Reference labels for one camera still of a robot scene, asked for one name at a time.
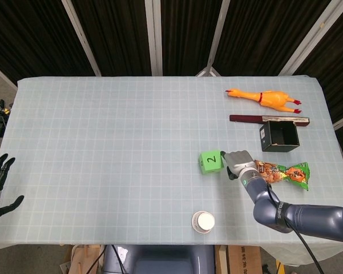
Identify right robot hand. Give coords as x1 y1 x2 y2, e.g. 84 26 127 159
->
220 150 259 181

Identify green numbered cube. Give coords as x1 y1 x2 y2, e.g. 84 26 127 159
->
199 149 225 175

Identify white gridded table top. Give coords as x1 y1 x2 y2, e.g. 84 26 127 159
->
0 74 343 249

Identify black open cardboard box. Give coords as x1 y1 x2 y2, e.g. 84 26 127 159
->
259 120 300 153

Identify green snack packet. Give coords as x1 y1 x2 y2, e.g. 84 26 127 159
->
253 159 311 191

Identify white paper cup blue print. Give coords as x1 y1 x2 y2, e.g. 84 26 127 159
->
191 210 216 235

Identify yellow rubber chicken toy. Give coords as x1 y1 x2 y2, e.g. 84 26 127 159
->
224 88 302 115

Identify brown cardboard box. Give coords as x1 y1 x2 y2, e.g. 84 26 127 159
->
227 245 265 274

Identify grey-blue robot torso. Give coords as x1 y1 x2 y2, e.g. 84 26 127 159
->
102 244 216 274

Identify knife with maroon handle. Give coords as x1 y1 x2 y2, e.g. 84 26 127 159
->
229 114 310 126

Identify wooden frame pieces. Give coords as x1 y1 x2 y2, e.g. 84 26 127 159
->
64 244 105 274

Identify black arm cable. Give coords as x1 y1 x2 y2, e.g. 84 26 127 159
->
265 182 328 274

